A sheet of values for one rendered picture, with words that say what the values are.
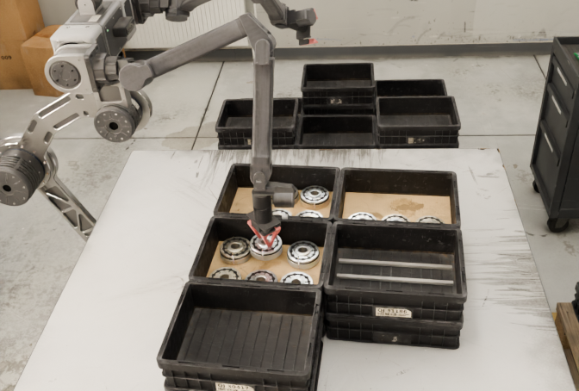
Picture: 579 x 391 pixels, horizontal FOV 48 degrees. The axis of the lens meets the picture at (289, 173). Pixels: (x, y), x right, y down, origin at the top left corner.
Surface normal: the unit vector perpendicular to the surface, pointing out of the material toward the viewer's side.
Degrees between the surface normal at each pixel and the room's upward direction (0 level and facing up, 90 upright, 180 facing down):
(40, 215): 0
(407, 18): 90
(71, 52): 0
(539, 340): 0
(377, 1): 90
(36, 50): 88
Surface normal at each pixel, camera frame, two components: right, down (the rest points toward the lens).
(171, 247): -0.06, -0.81
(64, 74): -0.08, 0.59
